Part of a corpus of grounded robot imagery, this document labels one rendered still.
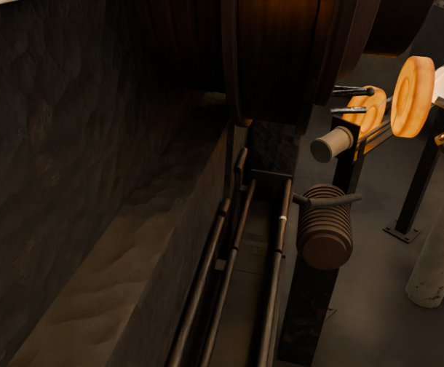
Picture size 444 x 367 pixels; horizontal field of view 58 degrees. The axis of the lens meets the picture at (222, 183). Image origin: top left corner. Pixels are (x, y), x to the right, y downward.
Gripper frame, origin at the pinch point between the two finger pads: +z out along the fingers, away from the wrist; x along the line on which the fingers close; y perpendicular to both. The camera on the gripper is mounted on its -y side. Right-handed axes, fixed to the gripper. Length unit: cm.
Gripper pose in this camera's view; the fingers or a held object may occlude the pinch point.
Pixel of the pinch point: (414, 88)
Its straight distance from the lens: 88.4
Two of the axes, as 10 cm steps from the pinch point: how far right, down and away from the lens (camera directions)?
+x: -2.1, 5.1, -8.4
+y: 3.3, -7.7, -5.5
